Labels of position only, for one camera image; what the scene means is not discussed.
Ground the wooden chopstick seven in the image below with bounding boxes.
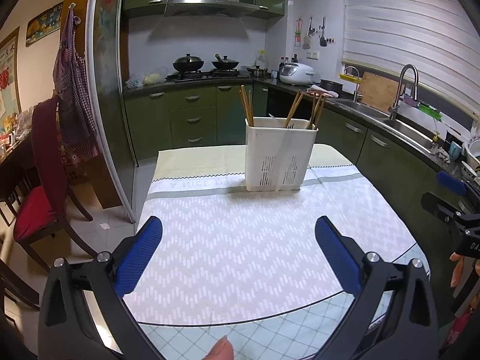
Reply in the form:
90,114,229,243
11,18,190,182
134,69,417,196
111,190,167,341
314,96,326,129

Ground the wooden chopstick six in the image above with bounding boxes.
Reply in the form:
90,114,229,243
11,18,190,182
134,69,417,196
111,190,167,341
307,95,324,130

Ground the wooden chopstick five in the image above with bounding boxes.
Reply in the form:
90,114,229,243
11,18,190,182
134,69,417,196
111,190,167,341
307,92,317,130

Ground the wooden chopstick four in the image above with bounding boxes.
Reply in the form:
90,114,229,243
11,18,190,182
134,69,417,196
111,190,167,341
286,92,305,129

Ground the wooden chopstick three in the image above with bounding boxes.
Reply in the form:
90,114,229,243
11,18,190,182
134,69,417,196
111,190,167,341
283,90,303,129

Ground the wooden chopstick two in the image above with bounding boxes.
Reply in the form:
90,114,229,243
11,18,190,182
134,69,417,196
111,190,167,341
247,90,255,127

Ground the wooden chopstick one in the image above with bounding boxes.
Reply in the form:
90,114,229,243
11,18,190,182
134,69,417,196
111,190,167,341
239,85,250,126

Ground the steel kitchen faucet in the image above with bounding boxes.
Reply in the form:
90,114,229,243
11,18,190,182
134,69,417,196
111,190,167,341
387,63,419,121

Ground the person's right hand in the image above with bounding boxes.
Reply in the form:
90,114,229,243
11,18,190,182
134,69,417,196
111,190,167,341
449,253,480,288

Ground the person's left hand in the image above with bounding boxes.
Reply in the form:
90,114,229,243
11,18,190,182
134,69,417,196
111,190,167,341
204,336,234,360

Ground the steel double sink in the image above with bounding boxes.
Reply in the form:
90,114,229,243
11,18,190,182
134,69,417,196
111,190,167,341
334,99,434,153

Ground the red cushioned wooden chair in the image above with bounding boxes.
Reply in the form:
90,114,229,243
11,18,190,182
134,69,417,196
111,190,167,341
13,96,96,272

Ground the wooden cutting board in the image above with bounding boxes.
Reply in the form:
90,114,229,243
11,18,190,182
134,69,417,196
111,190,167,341
359,72,399,114

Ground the small steel faucet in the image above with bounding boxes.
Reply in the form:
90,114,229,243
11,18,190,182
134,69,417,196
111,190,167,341
343,65,361,102

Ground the white patterned tablecloth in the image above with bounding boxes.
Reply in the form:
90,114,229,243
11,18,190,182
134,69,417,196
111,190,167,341
124,145,423,326

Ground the wooden dining table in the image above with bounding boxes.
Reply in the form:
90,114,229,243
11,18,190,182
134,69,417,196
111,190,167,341
0,134,35,203

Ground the black pot on counter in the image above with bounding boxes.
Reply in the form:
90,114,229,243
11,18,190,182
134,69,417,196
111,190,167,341
320,79,343,95

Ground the pink cloth on counter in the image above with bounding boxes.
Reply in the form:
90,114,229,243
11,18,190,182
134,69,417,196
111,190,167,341
307,85,338,98

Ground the white plastic utensil holder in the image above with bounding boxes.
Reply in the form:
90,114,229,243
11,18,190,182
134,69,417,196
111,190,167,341
245,117,317,192

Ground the checkered hanging apron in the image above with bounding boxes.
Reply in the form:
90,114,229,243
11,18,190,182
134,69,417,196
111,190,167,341
53,5,99,163

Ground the white window blind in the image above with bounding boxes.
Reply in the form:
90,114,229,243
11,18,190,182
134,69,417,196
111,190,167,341
343,0,479,116

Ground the white rice cooker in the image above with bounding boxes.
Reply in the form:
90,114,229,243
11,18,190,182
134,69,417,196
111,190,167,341
279,63,316,86

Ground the small steel pot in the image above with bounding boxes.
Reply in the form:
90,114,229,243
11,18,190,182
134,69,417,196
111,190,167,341
247,65,268,78

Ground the black wok with lid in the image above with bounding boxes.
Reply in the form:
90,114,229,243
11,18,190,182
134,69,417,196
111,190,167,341
172,53,204,73

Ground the black wok with handle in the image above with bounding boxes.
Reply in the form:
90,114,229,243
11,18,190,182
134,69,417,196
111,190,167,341
211,54,239,71

